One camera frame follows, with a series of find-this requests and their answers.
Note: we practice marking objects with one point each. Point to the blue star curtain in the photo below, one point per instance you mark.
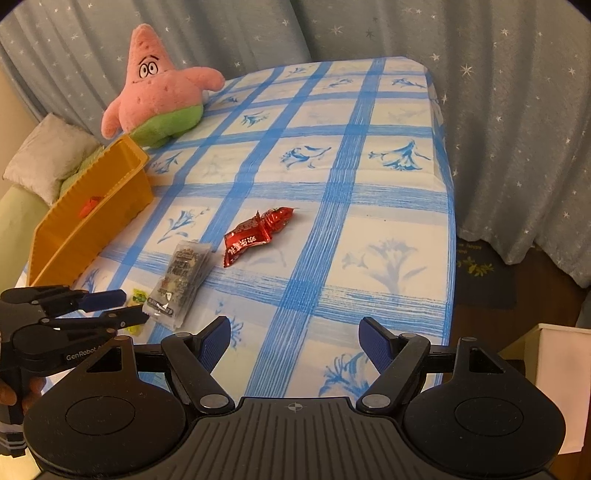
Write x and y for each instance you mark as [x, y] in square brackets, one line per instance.
[508, 138]

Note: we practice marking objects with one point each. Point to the small red candy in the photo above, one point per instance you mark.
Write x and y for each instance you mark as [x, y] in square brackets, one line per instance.
[88, 207]

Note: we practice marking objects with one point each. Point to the red twist wrapped candy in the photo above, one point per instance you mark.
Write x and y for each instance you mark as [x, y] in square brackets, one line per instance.
[277, 219]

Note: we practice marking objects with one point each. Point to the dark floral rug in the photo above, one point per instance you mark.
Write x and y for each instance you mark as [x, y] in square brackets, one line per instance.
[489, 286]

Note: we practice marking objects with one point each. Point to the yellow candy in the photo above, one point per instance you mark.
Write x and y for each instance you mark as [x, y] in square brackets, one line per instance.
[137, 296]

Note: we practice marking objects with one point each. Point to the white storage box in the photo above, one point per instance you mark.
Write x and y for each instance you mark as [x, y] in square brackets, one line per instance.
[563, 369]

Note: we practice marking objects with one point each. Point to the green zigzag cushion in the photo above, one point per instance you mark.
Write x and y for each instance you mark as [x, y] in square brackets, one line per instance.
[90, 161]

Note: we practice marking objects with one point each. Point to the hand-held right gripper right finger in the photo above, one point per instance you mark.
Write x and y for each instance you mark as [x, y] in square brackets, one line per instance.
[374, 344]

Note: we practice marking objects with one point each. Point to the orange plastic tray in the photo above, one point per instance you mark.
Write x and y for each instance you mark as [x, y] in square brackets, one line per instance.
[115, 203]

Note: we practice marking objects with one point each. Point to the blue checked tablecloth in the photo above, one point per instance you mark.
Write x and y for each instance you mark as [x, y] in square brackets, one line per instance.
[323, 207]

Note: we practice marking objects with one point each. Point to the grey printed snack packet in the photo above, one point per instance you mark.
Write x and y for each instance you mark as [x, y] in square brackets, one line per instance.
[178, 281]

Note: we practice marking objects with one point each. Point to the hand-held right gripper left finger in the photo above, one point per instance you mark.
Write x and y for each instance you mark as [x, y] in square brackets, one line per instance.
[217, 341]

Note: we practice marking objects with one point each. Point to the pink starfish plush toy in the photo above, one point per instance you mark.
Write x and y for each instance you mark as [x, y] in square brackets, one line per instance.
[157, 97]

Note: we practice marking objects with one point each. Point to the person's left hand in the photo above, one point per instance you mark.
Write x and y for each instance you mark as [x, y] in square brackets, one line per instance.
[34, 385]

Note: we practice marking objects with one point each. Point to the light green sofa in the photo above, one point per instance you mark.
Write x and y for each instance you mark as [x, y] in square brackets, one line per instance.
[18, 230]

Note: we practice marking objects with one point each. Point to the beige cushion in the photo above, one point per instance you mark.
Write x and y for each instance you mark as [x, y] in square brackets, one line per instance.
[46, 157]

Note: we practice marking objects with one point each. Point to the red snack packet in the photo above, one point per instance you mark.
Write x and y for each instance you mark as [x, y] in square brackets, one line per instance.
[244, 242]

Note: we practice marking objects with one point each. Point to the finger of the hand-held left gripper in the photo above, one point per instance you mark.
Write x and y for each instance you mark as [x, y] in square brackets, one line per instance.
[129, 317]
[104, 300]

